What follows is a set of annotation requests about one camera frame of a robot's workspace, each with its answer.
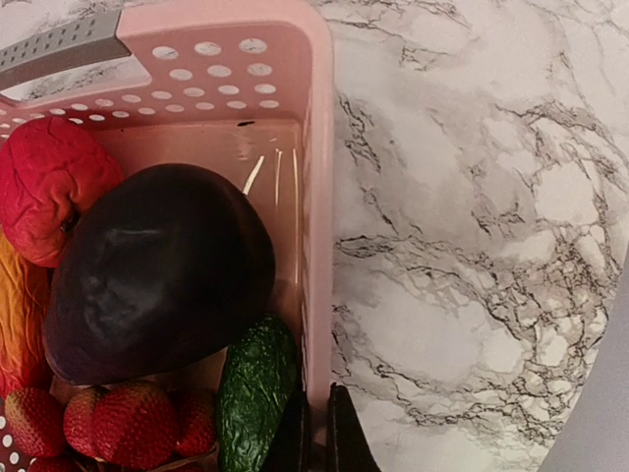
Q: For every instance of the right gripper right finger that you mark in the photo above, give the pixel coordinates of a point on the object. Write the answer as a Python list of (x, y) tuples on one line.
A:
[(347, 446)]

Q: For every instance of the orange carrot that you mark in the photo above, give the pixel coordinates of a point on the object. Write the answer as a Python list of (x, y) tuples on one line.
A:
[(25, 292)]

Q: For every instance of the purple eggplant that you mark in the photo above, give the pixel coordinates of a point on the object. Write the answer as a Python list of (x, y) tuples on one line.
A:
[(170, 267)]

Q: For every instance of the red crinkled fruit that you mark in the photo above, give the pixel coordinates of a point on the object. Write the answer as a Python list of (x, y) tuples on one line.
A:
[(52, 172)]

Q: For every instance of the pink plastic basket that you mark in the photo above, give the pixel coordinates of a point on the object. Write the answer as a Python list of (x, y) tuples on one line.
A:
[(243, 88)]

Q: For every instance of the bunch of red strawberries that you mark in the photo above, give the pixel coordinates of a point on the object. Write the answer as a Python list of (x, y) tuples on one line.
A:
[(134, 427)]

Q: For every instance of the dark green cucumber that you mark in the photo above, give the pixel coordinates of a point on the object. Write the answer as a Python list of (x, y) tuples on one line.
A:
[(258, 378)]

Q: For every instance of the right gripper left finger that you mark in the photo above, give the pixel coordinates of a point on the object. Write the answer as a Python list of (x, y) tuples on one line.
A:
[(290, 449)]

